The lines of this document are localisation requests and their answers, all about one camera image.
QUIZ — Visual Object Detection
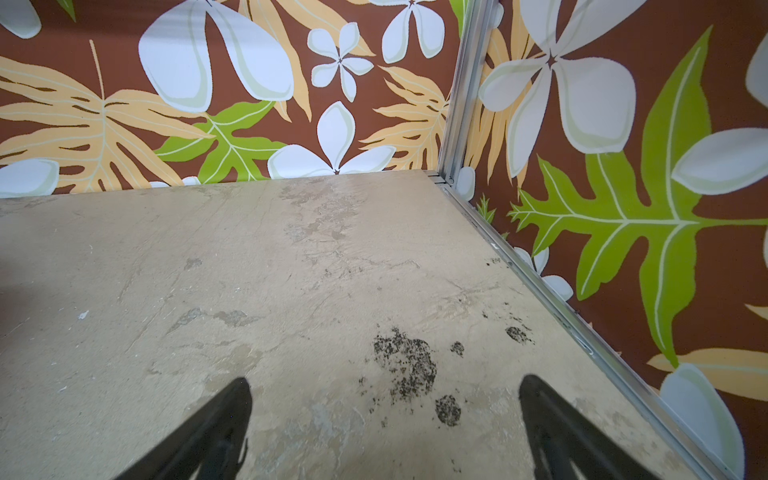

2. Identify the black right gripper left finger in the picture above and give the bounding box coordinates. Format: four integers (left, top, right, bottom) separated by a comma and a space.
117, 377, 253, 479

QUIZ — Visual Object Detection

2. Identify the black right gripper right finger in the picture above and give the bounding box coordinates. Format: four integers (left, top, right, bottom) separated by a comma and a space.
518, 374, 656, 479

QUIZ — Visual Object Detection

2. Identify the aluminium right corner frame post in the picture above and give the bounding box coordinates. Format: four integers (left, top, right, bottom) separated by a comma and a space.
438, 0, 499, 185

